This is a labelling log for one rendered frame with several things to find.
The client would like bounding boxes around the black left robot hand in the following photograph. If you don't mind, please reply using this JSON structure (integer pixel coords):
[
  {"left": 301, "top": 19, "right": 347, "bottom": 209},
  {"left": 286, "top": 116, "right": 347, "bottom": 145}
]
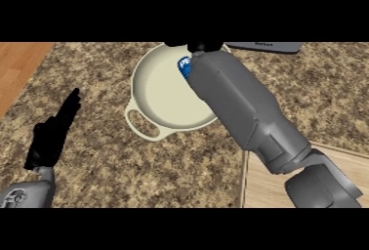
[{"left": 23, "top": 87, "right": 82, "bottom": 172}]

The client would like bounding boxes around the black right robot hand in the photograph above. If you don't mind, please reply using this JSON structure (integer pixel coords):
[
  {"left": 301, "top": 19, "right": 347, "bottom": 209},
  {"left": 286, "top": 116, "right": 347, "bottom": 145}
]
[{"left": 162, "top": 41, "right": 224, "bottom": 54}]

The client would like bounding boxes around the blue can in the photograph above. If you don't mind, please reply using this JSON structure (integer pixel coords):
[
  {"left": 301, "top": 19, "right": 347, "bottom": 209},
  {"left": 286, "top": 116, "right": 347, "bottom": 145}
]
[{"left": 177, "top": 56, "right": 195, "bottom": 81}]

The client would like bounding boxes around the cream white pot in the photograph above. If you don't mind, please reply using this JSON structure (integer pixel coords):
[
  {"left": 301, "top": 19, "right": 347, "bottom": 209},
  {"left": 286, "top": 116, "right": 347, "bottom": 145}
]
[{"left": 124, "top": 42, "right": 233, "bottom": 143}]

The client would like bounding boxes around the pale wooden tray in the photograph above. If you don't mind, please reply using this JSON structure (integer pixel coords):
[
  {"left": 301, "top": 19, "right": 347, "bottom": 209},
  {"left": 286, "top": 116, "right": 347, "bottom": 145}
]
[{"left": 239, "top": 140, "right": 369, "bottom": 209}]

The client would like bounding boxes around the dark grey flat appliance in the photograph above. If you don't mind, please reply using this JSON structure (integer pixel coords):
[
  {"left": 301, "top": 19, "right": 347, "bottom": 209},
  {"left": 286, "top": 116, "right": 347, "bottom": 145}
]
[{"left": 223, "top": 41, "right": 305, "bottom": 55}]

